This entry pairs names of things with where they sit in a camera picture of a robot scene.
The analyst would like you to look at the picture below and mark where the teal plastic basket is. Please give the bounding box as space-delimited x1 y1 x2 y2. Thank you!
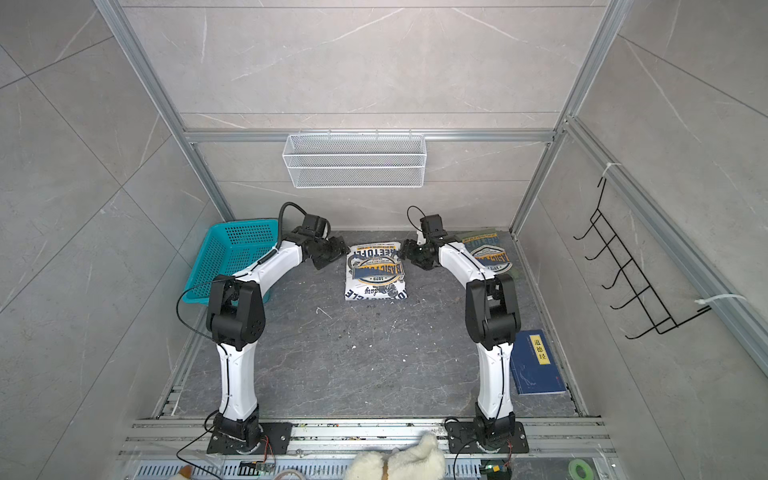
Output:
182 219 278 305

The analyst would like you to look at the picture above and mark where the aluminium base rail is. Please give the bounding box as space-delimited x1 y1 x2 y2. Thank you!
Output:
112 417 627 479

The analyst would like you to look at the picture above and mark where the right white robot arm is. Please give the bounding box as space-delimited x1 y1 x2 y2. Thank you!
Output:
400 214 521 451

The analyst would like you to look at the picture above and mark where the green tape roll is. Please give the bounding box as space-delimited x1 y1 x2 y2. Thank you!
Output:
568 459 595 480

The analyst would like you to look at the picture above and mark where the white plush toy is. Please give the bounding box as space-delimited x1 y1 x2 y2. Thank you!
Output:
344 433 446 480

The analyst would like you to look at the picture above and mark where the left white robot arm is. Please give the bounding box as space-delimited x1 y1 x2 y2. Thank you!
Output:
206 213 349 454

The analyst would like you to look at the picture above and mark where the green tank top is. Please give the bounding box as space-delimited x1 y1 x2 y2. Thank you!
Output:
456 229 520 280

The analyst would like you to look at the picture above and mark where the blue book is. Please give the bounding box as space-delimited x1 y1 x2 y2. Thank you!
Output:
511 329 566 395

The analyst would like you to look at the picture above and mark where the white tank top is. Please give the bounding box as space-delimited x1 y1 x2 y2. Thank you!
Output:
344 242 407 301

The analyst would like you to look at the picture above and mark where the black wire hook rack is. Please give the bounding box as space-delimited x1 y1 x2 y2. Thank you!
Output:
573 178 712 340

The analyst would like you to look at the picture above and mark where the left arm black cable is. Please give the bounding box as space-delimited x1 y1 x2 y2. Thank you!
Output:
275 201 310 250

